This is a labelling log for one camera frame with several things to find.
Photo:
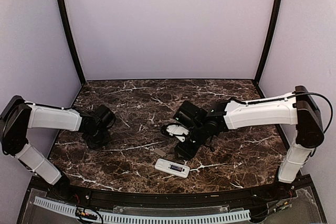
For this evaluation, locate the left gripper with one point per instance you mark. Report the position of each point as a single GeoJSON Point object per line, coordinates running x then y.
{"type": "Point", "coordinates": [92, 146]}

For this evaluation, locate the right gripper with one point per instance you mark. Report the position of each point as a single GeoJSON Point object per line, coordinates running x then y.
{"type": "Point", "coordinates": [187, 153]}

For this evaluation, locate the blue AA battery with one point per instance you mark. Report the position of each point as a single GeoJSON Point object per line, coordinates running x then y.
{"type": "Point", "coordinates": [176, 168]}

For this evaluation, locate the white remote control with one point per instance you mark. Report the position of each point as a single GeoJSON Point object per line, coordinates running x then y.
{"type": "Point", "coordinates": [163, 166]}

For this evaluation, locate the grey battery cover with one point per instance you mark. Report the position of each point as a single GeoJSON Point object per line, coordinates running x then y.
{"type": "Point", "coordinates": [159, 152]}

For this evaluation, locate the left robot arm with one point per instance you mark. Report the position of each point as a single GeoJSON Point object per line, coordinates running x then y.
{"type": "Point", "coordinates": [24, 124]}

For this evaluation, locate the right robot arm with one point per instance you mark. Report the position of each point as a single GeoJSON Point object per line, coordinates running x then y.
{"type": "Point", "coordinates": [296, 108]}

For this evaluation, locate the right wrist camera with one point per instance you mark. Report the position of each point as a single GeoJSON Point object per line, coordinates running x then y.
{"type": "Point", "coordinates": [175, 130]}

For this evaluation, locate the black front rail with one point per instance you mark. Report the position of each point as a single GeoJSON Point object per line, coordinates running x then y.
{"type": "Point", "coordinates": [255, 197]}

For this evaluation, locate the white slotted cable duct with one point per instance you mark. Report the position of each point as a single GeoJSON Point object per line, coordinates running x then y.
{"type": "Point", "coordinates": [145, 215]}

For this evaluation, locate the left black frame post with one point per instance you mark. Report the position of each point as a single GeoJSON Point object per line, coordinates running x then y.
{"type": "Point", "coordinates": [70, 41]}

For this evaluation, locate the black frame post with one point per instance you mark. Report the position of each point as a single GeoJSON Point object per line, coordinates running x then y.
{"type": "Point", "coordinates": [268, 41]}
{"type": "Point", "coordinates": [70, 41]}

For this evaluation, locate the right black frame post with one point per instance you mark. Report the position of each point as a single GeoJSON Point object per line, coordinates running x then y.
{"type": "Point", "coordinates": [268, 41]}

